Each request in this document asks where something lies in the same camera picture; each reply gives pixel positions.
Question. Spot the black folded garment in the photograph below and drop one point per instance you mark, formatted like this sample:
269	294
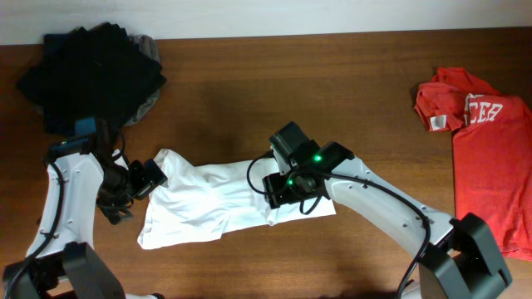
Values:
91	79

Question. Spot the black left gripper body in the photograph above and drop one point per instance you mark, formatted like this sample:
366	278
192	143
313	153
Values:
147	179

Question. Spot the red lettered t-shirt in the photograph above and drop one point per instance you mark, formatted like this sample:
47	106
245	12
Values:
491	148

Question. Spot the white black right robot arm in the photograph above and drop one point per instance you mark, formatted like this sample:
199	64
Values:
451	258

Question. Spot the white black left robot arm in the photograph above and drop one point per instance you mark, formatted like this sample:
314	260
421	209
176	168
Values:
83	177

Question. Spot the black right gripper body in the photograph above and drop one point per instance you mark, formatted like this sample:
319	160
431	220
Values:
271	191

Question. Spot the white printed t-shirt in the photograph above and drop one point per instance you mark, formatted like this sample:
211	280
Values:
201	203

